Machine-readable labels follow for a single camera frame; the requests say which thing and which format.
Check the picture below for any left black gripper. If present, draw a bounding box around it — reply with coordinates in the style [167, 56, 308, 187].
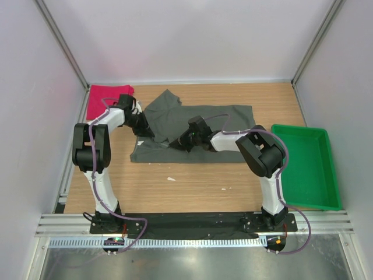
[125, 111, 154, 138]

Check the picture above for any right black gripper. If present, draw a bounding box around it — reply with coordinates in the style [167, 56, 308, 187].
[170, 128, 202, 153]

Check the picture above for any grey t shirt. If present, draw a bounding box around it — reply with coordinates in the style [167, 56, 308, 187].
[130, 90, 255, 164]

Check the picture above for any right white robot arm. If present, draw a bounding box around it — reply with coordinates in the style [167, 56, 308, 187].
[168, 116, 288, 231]

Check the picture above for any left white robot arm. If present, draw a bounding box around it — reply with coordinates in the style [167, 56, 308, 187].
[72, 94, 154, 233]

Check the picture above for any folded pink t shirt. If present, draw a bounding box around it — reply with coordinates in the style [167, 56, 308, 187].
[86, 85, 135, 120]

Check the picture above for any green plastic tray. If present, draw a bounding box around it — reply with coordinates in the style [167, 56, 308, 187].
[272, 124, 342, 211]

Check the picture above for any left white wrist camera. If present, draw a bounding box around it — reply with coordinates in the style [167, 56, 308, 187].
[132, 101, 143, 115]

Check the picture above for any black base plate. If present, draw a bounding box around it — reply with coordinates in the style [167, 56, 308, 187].
[83, 212, 298, 240]

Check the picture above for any white slotted cable duct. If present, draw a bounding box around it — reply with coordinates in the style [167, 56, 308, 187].
[48, 236, 267, 249]

